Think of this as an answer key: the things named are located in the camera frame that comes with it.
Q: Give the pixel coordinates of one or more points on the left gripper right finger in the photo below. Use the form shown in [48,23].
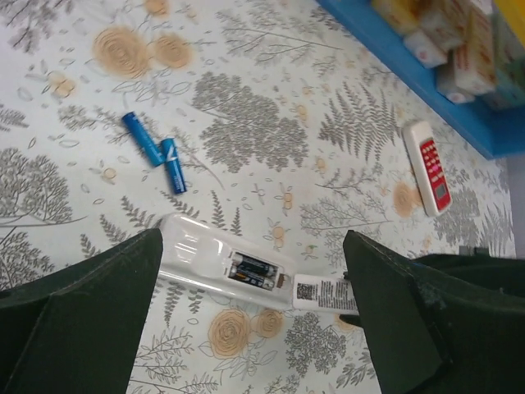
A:
[440,323]

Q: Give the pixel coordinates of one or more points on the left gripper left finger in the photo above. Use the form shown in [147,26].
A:
[78,330]

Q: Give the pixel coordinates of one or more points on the white battery cover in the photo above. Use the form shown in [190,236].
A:
[323,294]

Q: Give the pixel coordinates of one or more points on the red white remote control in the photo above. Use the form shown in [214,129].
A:
[428,167]

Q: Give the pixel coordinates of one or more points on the blue clip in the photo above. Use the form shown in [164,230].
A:
[143,139]

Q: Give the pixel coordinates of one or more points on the blue shelf unit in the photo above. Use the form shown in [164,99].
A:
[494,134]

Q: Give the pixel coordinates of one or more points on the white pack right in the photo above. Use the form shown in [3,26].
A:
[470,71]

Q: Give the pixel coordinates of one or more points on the floral table mat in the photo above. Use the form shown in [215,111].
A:
[288,132]

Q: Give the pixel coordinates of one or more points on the yellow white pack middle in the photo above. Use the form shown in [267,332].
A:
[424,50]

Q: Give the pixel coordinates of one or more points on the yellow soap pack left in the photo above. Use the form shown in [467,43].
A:
[401,15]

